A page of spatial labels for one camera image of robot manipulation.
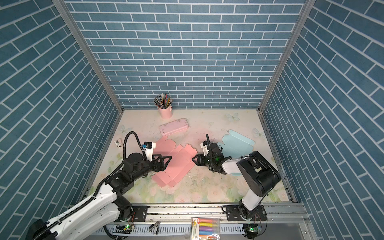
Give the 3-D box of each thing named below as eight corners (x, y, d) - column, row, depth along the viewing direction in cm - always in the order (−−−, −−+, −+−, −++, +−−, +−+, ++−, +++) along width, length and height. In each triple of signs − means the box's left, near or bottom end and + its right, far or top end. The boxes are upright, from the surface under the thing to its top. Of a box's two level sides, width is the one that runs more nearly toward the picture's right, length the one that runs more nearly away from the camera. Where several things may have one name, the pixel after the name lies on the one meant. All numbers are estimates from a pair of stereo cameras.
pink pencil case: (162, 136, 106) (161, 134, 104) (159, 127, 111) (158, 125, 109) (190, 127, 111) (189, 125, 110) (185, 118, 117) (185, 117, 115)
